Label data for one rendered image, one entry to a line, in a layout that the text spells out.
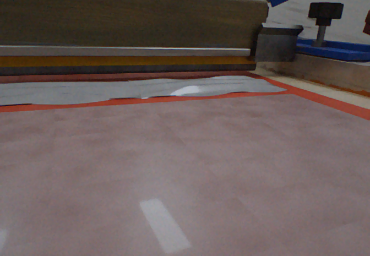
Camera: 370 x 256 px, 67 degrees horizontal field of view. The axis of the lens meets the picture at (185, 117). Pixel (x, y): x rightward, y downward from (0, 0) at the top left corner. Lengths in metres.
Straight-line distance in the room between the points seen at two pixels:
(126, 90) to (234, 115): 0.11
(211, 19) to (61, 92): 0.21
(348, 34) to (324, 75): 2.20
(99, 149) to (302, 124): 0.15
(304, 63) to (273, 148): 0.28
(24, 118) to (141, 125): 0.08
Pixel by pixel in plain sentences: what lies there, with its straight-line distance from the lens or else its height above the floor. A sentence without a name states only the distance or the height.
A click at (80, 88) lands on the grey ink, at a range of 0.28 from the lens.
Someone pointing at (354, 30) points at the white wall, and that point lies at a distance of 2.60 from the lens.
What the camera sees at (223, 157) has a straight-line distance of 0.16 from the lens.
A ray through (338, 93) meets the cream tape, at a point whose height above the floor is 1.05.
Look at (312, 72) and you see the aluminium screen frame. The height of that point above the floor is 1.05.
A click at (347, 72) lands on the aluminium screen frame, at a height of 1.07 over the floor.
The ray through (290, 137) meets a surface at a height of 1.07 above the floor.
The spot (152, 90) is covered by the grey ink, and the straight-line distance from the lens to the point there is 0.29.
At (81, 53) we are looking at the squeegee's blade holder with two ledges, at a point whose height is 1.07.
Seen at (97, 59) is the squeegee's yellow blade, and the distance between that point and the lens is 0.36.
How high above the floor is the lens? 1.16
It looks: 27 degrees down
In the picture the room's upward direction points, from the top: 7 degrees clockwise
